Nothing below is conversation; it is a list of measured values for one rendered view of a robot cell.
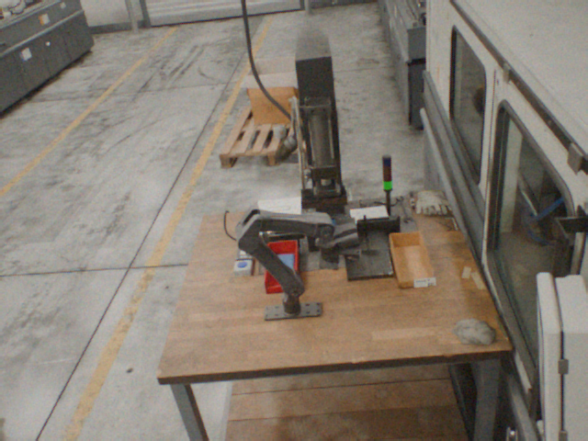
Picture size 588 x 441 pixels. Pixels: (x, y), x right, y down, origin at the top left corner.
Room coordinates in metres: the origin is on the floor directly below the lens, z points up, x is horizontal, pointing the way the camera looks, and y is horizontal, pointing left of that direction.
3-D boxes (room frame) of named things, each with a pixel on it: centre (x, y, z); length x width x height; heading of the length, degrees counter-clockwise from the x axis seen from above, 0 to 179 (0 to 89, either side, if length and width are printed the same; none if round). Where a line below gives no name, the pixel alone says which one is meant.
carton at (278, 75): (5.38, 0.00, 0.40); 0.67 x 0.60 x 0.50; 167
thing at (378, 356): (1.68, -0.08, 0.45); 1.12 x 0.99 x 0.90; 85
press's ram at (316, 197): (1.90, -0.12, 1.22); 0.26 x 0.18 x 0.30; 175
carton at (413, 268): (1.61, -0.40, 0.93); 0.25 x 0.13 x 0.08; 175
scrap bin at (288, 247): (1.69, 0.08, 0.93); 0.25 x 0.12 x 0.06; 175
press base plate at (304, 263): (1.91, -0.16, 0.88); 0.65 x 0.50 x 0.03; 85
